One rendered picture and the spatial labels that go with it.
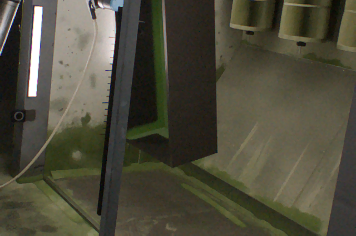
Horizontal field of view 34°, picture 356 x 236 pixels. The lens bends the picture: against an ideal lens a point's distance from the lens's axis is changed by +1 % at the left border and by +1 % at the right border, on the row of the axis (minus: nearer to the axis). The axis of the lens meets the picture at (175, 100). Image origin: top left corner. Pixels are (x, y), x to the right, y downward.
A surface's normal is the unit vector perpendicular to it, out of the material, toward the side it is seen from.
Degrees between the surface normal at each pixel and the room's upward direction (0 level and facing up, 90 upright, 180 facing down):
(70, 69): 90
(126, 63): 90
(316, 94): 57
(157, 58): 90
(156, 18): 90
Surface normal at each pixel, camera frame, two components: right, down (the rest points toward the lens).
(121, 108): 0.55, 0.24
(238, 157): -0.62, -0.52
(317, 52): -0.83, 0.01
